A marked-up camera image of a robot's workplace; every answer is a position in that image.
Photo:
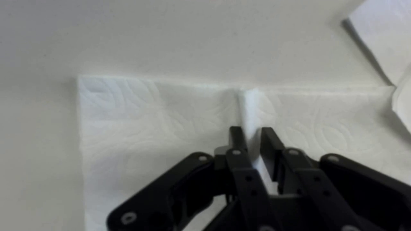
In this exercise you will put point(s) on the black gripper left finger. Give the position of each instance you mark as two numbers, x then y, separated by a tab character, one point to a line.
171	192

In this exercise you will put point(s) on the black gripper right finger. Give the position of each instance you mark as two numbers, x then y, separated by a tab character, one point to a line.
342	192

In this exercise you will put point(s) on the white paper towel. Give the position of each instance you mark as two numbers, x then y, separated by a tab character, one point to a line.
149	128

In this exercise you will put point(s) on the small white napkin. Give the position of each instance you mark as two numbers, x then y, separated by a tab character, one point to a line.
385	33

